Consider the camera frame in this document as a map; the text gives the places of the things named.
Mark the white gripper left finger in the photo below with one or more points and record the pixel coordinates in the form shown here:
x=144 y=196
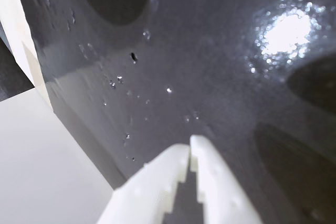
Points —
x=147 y=190

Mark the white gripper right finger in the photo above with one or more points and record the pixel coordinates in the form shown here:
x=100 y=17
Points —
x=220 y=192

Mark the black table mat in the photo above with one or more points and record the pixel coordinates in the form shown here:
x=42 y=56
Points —
x=189 y=77

